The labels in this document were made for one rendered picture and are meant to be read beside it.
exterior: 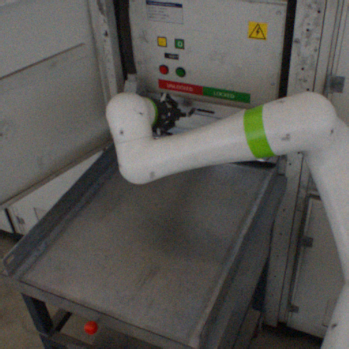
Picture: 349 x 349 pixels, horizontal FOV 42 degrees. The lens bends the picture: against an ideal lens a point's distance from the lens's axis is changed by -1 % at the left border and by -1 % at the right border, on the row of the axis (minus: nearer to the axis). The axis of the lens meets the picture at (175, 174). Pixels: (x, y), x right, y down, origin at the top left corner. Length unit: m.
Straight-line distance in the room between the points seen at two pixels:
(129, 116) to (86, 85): 0.49
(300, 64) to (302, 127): 0.40
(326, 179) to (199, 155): 0.30
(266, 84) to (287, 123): 0.48
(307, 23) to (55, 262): 0.93
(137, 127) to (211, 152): 0.21
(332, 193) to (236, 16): 0.58
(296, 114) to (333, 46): 0.37
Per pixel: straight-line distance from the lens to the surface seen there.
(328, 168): 1.09
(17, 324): 2.31
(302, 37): 1.29
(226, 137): 1.01
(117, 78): 1.60
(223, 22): 1.39
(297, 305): 1.96
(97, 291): 1.22
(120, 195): 1.47
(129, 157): 1.12
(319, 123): 0.96
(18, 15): 1.39
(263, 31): 1.36
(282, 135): 0.96
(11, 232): 2.62
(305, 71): 1.33
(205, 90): 1.50
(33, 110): 1.49
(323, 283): 1.81
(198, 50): 1.45
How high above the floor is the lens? 1.80
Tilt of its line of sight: 39 degrees down
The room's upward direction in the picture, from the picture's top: 4 degrees counter-clockwise
